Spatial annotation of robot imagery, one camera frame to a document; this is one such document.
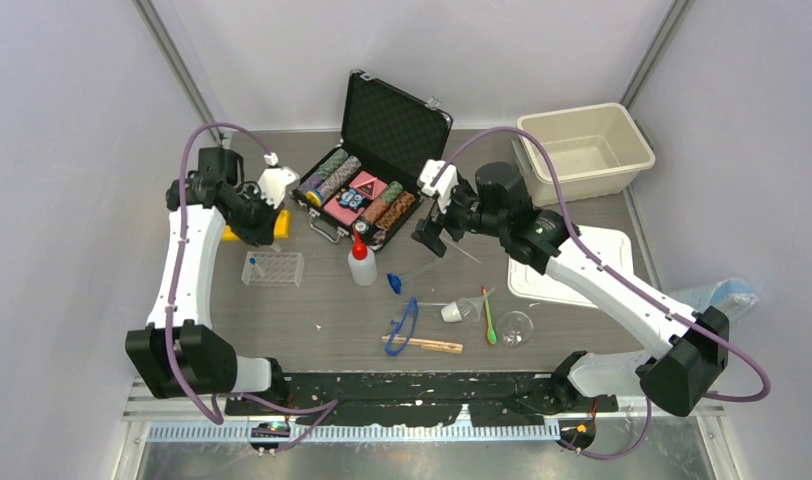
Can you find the wooden clothespin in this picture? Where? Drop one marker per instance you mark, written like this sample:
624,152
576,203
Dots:
426,344

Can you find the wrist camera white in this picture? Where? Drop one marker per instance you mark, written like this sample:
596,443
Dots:
275,181
436,181

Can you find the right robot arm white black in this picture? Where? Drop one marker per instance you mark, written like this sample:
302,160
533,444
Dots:
676,366

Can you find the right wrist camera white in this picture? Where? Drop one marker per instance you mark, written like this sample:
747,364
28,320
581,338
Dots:
436,181

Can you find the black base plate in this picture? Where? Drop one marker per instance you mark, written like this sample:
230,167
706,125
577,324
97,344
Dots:
436,398

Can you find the yellow test tube rack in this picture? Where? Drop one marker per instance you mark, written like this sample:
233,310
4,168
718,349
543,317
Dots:
281,229

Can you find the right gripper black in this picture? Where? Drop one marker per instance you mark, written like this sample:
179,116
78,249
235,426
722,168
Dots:
429,231

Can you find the blue safety glasses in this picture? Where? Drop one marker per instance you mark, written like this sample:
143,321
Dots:
402,330

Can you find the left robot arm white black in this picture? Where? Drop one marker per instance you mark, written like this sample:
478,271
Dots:
178,352

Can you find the beige plastic bin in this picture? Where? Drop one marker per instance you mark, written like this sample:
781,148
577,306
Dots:
596,150

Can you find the white bin lid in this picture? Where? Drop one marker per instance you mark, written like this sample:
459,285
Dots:
612,246

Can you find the white squeeze bottle red cap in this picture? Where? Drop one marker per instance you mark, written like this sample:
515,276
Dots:
362,262

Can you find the blue plastic bag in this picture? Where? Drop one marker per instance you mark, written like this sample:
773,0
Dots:
734,297

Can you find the clear glass petri dish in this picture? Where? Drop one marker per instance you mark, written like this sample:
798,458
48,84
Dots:
514,329

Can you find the clear plastic well plate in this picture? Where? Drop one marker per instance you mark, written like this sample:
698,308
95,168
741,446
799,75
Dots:
281,269

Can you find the green orange spatula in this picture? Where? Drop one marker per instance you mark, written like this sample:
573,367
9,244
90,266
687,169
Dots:
491,336

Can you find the glass stirring rod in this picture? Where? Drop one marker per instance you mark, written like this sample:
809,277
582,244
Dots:
464,252

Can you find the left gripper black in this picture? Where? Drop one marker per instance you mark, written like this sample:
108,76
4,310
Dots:
263,234

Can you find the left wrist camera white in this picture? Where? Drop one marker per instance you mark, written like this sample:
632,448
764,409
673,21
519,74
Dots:
275,181

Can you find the black poker chip case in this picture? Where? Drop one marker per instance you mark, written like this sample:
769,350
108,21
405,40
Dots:
368,181

